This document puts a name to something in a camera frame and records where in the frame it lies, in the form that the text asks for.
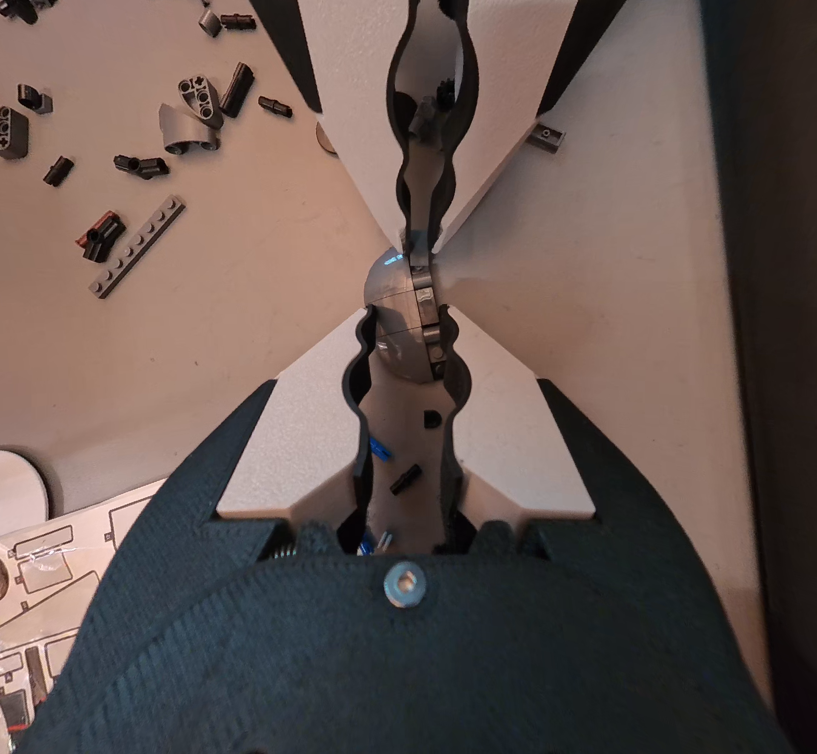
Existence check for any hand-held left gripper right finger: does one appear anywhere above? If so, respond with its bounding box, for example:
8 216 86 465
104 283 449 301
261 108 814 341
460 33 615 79
439 307 597 555

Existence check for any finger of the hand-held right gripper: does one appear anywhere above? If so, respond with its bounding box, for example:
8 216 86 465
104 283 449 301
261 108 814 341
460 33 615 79
283 0 420 252
429 0 602 252

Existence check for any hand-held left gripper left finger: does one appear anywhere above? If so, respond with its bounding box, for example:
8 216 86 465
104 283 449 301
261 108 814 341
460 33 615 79
216 306 382 555

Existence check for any dark grey domed lego assembly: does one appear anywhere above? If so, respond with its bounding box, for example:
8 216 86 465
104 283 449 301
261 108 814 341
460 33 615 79
363 247 448 381

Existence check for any dark grey lego plate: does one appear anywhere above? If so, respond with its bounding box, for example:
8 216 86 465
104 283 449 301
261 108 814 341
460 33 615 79
528 124 568 155

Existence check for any black lego tube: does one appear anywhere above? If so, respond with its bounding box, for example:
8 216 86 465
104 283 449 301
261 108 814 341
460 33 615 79
219 62 255 118

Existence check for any small dark grey lego block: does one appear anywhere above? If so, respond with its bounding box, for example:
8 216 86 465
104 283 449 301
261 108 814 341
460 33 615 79
410 97 448 144

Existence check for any grey triangular lego liftarm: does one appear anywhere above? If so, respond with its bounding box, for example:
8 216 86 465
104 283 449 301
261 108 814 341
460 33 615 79
177 73 226 130

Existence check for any light grey curved lego panel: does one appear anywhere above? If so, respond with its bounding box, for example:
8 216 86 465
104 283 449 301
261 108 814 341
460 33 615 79
158 103 221 156

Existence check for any black angled lego connector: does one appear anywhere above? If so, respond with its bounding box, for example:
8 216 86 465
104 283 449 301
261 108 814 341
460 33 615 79
114 154 171 179

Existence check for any long grey studded lego plate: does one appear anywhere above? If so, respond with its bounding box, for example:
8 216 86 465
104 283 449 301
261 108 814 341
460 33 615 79
88 194 187 300

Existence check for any dark grey lego beam block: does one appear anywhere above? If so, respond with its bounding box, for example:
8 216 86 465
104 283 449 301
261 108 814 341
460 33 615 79
0 105 29 162

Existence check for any black and red lego connector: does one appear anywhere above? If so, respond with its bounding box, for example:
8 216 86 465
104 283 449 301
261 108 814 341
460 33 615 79
75 211 127 264

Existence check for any sticker sheet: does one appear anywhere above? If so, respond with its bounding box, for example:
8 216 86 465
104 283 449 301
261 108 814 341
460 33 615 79
0 476 170 742

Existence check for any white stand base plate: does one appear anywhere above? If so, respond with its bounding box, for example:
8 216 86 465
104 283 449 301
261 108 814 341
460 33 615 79
0 448 52 538

